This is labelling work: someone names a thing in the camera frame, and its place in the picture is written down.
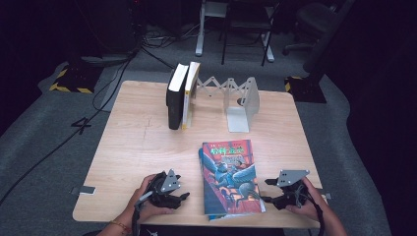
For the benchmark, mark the person's left hand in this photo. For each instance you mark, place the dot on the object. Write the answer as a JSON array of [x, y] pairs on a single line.
[[147, 209]]

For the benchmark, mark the yellow book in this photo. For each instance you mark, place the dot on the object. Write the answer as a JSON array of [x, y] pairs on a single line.
[[190, 95]]

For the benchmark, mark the dark office chair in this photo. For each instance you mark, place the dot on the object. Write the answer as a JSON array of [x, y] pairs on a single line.
[[311, 19]]

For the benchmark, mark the dark slanted stand pole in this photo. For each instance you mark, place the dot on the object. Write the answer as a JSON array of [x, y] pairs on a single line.
[[323, 42]]

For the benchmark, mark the white desk frame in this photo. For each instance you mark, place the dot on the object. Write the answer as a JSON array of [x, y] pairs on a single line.
[[199, 46]]

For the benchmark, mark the red illustrated book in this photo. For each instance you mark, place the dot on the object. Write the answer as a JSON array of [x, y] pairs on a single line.
[[229, 177]]

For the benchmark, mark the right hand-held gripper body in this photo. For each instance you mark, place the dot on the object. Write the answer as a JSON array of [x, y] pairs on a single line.
[[291, 196]]

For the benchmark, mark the black hardcover book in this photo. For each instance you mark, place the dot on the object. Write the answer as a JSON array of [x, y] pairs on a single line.
[[175, 105]]

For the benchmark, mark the person's right hand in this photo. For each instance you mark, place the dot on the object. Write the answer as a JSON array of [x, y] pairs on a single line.
[[316, 203]]

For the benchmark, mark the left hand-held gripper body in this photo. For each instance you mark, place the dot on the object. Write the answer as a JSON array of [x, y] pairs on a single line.
[[162, 193]]

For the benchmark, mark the white expandable book rack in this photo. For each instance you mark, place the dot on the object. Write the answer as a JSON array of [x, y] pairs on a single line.
[[241, 114]]

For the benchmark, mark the black folding chair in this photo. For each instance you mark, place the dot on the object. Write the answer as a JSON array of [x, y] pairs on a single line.
[[244, 24]]

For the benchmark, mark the blue book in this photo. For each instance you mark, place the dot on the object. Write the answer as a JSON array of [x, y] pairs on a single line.
[[229, 217]]

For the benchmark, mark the grey stand base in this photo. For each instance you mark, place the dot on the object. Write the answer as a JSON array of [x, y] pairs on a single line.
[[105, 60]]

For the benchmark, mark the grey tape strip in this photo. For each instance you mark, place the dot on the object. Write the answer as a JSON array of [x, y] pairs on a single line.
[[86, 190], [327, 196]]

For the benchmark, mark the dark equipment cabinet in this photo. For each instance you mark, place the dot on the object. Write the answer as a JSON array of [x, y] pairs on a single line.
[[111, 26]]

